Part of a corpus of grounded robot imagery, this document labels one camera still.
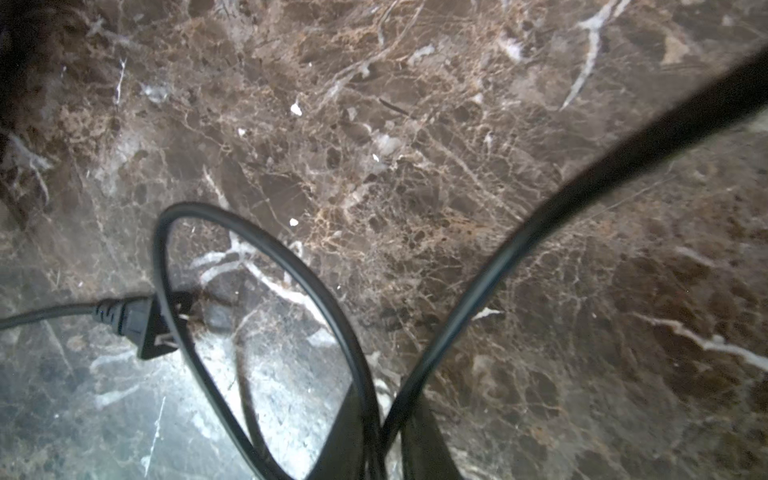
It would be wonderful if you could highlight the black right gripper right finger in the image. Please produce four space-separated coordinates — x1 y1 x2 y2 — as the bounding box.
401 395 462 480

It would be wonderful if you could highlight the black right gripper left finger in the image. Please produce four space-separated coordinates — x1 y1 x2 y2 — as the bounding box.
307 386 365 480

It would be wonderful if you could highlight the black pink dryer cord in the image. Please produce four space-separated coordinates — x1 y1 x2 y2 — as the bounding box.
0 47 768 480

